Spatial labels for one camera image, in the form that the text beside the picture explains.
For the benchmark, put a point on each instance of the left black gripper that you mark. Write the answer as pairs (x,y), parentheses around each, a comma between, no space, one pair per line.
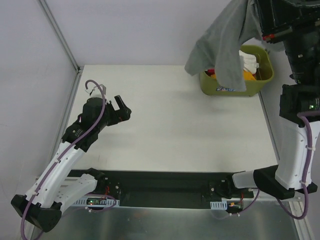
(116,113)

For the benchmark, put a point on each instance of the grey t shirt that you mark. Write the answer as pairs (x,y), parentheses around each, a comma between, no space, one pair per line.
(218,48)

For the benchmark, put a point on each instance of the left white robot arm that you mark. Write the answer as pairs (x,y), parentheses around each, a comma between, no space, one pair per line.
(45,202)

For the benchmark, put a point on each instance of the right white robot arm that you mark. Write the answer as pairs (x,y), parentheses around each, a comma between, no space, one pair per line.
(296,24)

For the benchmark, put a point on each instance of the green plastic bin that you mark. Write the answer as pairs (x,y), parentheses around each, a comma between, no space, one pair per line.
(264,75)

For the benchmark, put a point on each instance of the pink t shirt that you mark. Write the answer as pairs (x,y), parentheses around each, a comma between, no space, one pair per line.
(210,72)

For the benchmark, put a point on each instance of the orange t shirt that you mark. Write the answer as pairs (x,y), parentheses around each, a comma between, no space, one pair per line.
(248,76)

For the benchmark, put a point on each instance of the white t shirt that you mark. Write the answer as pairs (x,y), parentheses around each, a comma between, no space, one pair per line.
(250,62)

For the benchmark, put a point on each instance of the left white cable duct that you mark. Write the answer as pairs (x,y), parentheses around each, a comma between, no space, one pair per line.
(94,202)

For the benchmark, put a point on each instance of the white cable duct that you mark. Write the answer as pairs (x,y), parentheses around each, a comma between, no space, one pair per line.
(219,205)
(94,202)

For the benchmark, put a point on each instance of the left aluminium frame post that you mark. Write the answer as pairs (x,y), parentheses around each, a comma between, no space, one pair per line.
(59,34)

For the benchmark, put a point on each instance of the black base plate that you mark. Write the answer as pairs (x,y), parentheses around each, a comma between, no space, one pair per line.
(176,190)

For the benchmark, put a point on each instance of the right white cable duct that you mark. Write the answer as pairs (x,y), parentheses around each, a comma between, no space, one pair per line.
(219,205)

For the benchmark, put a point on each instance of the aluminium rail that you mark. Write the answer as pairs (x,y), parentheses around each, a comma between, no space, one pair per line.
(299,197)

